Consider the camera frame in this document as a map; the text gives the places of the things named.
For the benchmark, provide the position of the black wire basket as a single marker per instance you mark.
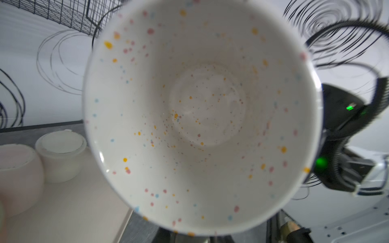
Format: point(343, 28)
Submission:
point(87, 16)

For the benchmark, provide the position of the beige tray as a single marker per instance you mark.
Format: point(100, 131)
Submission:
point(82, 210)

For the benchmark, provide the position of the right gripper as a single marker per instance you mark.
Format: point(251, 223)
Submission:
point(337, 167)

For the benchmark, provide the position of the cream mug rear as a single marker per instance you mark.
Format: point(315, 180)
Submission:
point(61, 153)

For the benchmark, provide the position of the cream speckled mug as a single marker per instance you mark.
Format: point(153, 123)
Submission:
point(205, 117)

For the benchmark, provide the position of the pink mug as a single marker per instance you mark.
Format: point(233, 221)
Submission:
point(22, 178)

